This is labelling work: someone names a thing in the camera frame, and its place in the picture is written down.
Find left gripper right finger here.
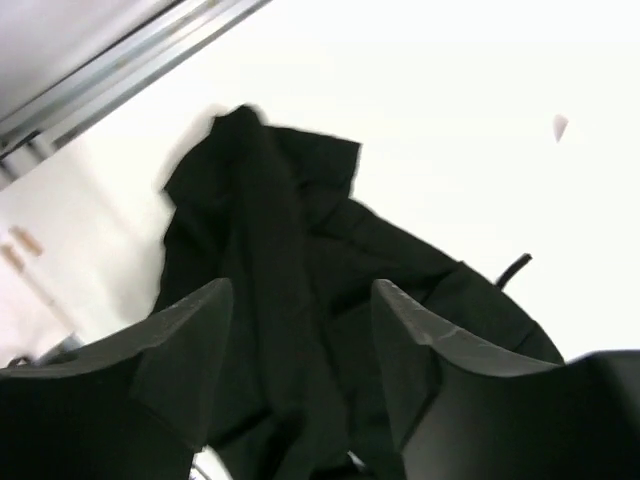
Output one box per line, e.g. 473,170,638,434
371,280,639,479

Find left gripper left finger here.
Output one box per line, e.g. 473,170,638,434
1,279,233,479

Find black trousers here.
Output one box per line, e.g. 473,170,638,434
155,106,562,479

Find aluminium table rail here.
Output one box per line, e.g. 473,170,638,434
1,1,268,178

